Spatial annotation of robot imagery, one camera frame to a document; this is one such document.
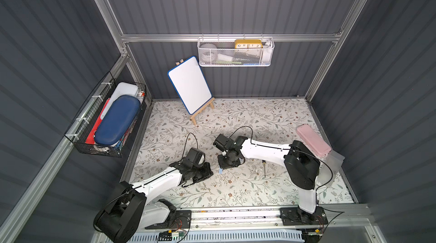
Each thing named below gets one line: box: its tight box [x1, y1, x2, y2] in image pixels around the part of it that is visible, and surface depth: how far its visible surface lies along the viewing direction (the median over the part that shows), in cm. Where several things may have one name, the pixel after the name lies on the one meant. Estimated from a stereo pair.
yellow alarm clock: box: [234, 39, 263, 49], surface depth 90 cm
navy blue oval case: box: [94, 94, 142, 145], surface depth 69 cm
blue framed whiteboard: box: [166, 55, 213, 115], surface depth 96 cm
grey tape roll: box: [199, 43, 218, 63], surface depth 89 cm
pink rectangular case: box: [296, 123, 332, 158], surface depth 100 cm
